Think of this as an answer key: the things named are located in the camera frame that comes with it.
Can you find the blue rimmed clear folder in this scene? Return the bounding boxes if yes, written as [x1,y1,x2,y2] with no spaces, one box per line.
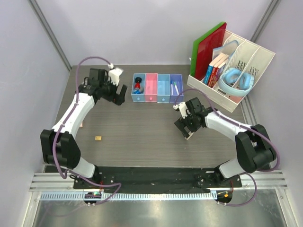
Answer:
[212,40,239,60]

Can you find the red blue book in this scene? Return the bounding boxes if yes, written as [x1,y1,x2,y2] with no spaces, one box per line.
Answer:
[203,53,225,85]

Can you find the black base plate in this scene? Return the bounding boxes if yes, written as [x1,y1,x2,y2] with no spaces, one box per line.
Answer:
[72,165,242,193]

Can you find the pink drawer box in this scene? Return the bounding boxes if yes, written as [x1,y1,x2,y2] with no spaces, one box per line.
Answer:
[144,73,158,103]

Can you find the beige eraser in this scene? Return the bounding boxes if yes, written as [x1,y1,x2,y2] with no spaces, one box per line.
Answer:
[185,132,193,140]

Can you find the red board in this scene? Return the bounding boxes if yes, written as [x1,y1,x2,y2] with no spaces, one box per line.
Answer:
[195,23,227,81]

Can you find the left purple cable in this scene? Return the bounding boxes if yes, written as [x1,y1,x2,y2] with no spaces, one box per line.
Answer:
[52,56,123,205]

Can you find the blue headphones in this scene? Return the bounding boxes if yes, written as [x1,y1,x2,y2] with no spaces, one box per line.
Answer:
[218,68,254,97]

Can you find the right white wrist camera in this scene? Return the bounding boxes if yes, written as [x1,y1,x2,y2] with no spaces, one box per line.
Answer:
[173,102,190,119]

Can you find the white desk file organizer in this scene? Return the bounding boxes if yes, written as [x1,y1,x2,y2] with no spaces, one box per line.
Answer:
[187,31,275,113]

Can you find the purple drawer box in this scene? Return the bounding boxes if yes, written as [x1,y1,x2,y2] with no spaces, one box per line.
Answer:
[169,74,183,103]

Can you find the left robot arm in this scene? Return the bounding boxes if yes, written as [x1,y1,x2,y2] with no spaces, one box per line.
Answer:
[40,68,127,189]

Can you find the blue capped white marker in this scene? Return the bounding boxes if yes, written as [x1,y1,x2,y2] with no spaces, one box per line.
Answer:
[171,82,179,96]

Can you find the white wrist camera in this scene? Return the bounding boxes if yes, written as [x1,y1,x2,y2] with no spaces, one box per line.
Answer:
[173,102,190,119]
[108,68,123,87]

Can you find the green board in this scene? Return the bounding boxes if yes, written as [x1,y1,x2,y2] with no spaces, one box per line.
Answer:
[190,21,225,78]

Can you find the red glue bottle black cap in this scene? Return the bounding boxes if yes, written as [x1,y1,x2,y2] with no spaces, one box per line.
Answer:
[134,77,142,89]

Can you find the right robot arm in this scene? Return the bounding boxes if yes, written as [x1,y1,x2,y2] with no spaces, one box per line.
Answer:
[173,97,277,187]

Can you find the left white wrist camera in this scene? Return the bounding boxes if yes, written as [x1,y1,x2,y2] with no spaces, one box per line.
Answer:
[108,68,123,87]

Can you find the light blue drawer box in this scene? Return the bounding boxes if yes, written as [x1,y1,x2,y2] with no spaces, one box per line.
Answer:
[131,73,146,103]
[157,74,170,103]

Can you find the perforated cable duct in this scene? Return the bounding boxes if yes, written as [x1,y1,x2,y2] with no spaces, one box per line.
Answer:
[40,191,217,201]

